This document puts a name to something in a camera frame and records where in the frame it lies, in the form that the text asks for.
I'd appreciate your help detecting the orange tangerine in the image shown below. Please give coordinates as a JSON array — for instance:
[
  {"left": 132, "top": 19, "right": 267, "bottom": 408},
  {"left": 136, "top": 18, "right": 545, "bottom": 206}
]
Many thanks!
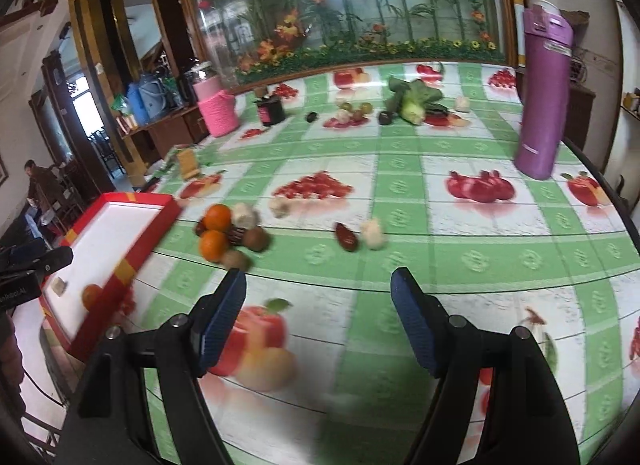
[
  {"left": 203, "top": 204, "right": 232, "bottom": 232},
  {"left": 81, "top": 284, "right": 103, "bottom": 311},
  {"left": 198, "top": 230, "right": 229, "bottom": 263}
]

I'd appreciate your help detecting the brown kiwi fruit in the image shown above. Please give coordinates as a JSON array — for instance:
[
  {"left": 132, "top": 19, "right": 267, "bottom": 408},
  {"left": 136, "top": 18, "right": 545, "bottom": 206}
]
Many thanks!
[
  {"left": 220, "top": 249, "right": 253, "bottom": 272},
  {"left": 242, "top": 226, "right": 271, "bottom": 253}
]

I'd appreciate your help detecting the dark red jujube date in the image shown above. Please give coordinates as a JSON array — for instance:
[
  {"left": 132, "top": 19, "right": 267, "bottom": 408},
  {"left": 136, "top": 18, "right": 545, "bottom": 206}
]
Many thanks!
[{"left": 194, "top": 218, "right": 207, "bottom": 237}]

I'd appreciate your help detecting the dark jujube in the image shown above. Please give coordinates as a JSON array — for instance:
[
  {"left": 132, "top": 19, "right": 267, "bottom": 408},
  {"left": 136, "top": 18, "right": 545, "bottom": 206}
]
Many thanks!
[{"left": 227, "top": 226, "right": 246, "bottom": 246}]

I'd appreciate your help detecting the beige cube fruit chunk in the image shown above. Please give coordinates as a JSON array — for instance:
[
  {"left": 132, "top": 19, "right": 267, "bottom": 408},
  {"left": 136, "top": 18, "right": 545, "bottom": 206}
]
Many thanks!
[{"left": 231, "top": 202, "right": 259, "bottom": 230}]

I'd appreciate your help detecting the small white fruit piece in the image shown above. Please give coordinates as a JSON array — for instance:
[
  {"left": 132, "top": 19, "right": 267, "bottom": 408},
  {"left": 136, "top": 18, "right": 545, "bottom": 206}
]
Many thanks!
[{"left": 360, "top": 218, "right": 386, "bottom": 251}]

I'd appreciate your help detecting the dark red dried date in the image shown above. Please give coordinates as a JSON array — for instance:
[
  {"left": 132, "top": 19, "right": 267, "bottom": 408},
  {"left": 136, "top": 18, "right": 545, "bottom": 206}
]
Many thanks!
[{"left": 334, "top": 222, "right": 359, "bottom": 253}]

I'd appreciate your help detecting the small beige fruit chunk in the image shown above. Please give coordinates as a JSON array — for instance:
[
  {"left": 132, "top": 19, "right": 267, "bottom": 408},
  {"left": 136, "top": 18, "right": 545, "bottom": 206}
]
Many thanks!
[{"left": 268, "top": 196, "right": 291, "bottom": 219}]

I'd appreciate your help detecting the red white tray box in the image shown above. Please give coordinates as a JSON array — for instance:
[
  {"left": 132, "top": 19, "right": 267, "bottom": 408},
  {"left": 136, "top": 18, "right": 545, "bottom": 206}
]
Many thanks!
[{"left": 39, "top": 192, "right": 181, "bottom": 361}]

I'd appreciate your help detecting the blue thermos jug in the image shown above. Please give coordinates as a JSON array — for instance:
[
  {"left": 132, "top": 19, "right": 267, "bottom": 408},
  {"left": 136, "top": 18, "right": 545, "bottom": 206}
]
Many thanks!
[{"left": 126, "top": 82, "right": 149, "bottom": 127}]

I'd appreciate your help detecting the grey blue kettle jug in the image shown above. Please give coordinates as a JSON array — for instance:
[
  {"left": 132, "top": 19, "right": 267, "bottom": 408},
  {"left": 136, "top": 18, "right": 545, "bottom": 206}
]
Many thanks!
[{"left": 139, "top": 73, "right": 168, "bottom": 121}]

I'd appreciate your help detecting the pink sleeved bottle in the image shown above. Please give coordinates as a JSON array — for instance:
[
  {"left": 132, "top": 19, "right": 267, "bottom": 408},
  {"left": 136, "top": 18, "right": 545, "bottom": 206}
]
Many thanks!
[{"left": 191, "top": 61, "right": 240, "bottom": 138}]

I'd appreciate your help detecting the green leafy vegetable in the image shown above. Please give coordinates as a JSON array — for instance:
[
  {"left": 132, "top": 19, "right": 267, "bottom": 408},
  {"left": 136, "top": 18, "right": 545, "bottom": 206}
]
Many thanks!
[{"left": 385, "top": 76, "right": 449, "bottom": 126}]

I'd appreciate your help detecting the dark red jar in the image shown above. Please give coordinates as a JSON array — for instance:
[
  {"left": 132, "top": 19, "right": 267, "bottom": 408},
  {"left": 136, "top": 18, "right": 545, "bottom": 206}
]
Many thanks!
[{"left": 255, "top": 95, "right": 286, "bottom": 127}]

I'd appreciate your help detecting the purple thermos bottle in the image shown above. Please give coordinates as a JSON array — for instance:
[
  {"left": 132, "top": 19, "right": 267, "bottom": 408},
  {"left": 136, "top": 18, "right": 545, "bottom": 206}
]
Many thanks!
[{"left": 514, "top": 0, "right": 573, "bottom": 180}]

